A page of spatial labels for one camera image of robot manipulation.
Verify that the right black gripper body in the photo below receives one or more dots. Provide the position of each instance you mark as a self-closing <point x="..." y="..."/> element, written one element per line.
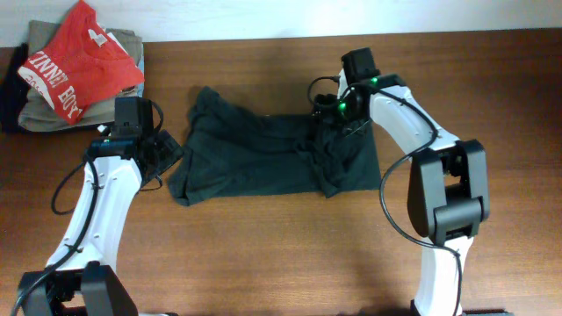
<point x="342" y="106"/>

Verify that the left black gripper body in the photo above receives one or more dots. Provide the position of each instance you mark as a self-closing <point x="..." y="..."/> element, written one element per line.
<point x="166" y="149"/>

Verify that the dark green Nike t-shirt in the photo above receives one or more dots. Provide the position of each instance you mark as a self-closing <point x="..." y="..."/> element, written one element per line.
<point x="232" y="152"/>

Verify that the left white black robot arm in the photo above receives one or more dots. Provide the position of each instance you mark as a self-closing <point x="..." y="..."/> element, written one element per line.
<point x="80" y="276"/>

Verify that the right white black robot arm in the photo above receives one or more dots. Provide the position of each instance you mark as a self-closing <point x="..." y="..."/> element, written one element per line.
<point x="447" y="195"/>

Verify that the folded light blue garment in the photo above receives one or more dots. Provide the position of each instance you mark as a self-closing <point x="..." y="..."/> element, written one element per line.
<point x="141" y="66"/>

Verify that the red printed t-shirt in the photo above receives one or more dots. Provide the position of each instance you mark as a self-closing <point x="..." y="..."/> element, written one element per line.
<point x="80" y="66"/>

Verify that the folded black garment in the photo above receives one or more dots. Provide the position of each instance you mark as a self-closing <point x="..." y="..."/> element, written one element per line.
<point x="13" y="94"/>

